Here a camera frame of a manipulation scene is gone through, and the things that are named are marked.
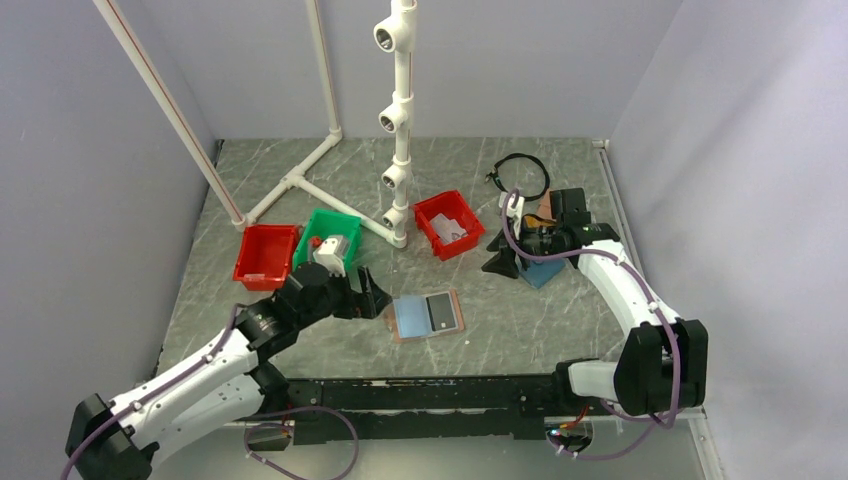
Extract blue card holder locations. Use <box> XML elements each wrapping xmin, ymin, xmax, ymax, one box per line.
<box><xmin>519</xmin><ymin>259</ymin><xmax>565</xmax><ymax>289</ymax></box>

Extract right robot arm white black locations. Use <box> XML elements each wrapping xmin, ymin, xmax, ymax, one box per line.
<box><xmin>484</xmin><ymin>188</ymin><xmax>708</xmax><ymax>428</ymax></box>

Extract red bin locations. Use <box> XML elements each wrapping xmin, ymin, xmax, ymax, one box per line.
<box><xmin>412</xmin><ymin>190</ymin><xmax>485</xmax><ymax>261</ymax></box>
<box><xmin>232</xmin><ymin>224</ymin><xmax>301</xmax><ymax>292</ymax></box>

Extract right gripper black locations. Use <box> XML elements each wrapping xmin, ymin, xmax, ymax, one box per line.
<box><xmin>482</xmin><ymin>216</ymin><xmax>563</xmax><ymax>280</ymax></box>

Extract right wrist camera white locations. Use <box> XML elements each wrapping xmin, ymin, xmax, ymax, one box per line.
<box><xmin>498</xmin><ymin>192</ymin><xmax>525</xmax><ymax>221</ymax></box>

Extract red bin left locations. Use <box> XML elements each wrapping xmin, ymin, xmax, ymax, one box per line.
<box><xmin>232</xmin><ymin>224</ymin><xmax>301</xmax><ymax>292</ymax></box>

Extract brown card holder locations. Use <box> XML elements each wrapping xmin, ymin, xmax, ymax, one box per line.
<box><xmin>383</xmin><ymin>289</ymin><xmax>465</xmax><ymax>343</ymax></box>

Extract white pvc fitting post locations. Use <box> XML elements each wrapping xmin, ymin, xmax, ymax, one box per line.
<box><xmin>373</xmin><ymin>0</ymin><xmax>418</xmax><ymax>248</ymax></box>

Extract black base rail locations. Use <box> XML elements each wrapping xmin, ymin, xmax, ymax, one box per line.
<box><xmin>220</xmin><ymin>374</ymin><xmax>617</xmax><ymax>446</ymax></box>

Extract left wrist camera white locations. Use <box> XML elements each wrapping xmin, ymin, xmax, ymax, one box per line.
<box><xmin>309</xmin><ymin>235</ymin><xmax>350</xmax><ymax>277</ymax></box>

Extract red bin right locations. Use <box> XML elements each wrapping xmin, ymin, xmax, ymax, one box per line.
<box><xmin>412</xmin><ymin>190</ymin><xmax>485</xmax><ymax>261</ymax></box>

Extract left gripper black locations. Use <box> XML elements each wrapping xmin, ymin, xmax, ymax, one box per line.
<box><xmin>296</xmin><ymin>264</ymin><xmax>390</xmax><ymax>329</ymax></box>

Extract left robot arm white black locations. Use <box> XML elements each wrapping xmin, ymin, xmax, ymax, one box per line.
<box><xmin>59</xmin><ymin>262</ymin><xmax>392</xmax><ymax>479</ymax></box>

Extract white pvc pipe frame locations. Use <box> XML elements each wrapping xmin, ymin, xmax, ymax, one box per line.
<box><xmin>94</xmin><ymin>0</ymin><xmax>408</xmax><ymax>248</ymax></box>

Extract black card in holder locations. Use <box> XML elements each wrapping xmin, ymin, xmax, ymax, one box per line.
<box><xmin>425</xmin><ymin>291</ymin><xmax>459</xmax><ymax>333</ymax></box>

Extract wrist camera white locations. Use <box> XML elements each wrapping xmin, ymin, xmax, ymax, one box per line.
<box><xmin>498</xmin><ymin>192</ymin><xmax>525</xmax><ymax>221</ymax></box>
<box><xmin>309</xmin><ymin>235</ymin><xmax>350</xmax><ymax>277</ymax></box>

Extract aluminium frame rail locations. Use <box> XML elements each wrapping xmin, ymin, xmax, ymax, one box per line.
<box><xmin>105</xmin><ymin>380</ymin><xmax>727</xmax><ymax>480</ymax></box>

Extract black cable loop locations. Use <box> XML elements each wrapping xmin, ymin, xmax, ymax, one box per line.
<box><xmin>484</xmin><ymin>152</ymin><xmax>552</xmax><ymax>203</ymax></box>

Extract white printed credit card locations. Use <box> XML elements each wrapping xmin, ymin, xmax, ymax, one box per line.
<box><xmin>430</xmin><ymin>213</ymin><xmax>465</xmax><ymax>236</ymax></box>

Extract pink card holder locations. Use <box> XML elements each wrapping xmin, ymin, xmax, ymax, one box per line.
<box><xmin>536</xmin><ymin>191</ymin><xmax>555</xmax><ymax>223</ymax></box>

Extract green bin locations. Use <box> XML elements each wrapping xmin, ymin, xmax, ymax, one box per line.
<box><xmin>291</xmin><ymin>209</ymin><xmax>362</xmax><ymax>271</ymax></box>

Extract orange card holder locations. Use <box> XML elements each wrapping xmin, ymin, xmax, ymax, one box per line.
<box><xmin>522</xmin><ymin>215</ymin><xmax>539</xmax><ymax>230</ymax></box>

